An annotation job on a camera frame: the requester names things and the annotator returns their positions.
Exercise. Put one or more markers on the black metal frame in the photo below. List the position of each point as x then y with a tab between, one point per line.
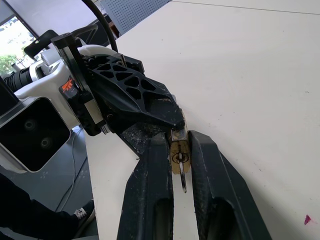
93	31

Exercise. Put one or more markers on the black sneaker with white logo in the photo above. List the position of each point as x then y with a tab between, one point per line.
85	215

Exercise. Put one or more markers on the black flat bracket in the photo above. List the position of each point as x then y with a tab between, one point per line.
40	43

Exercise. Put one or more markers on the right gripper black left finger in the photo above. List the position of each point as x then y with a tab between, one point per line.
145	190

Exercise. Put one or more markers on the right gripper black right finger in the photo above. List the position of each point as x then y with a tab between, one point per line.
215	180

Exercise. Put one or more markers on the silver key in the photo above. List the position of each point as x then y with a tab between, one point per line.
183	180

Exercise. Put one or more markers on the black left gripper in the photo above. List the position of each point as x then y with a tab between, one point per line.
86	110

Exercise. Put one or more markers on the person's dark trouser leg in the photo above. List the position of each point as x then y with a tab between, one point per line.
27	215

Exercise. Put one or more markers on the brass padlock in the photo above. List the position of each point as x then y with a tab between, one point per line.
176	150

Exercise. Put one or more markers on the grey perforated metal panel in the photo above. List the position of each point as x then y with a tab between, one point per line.
130	12

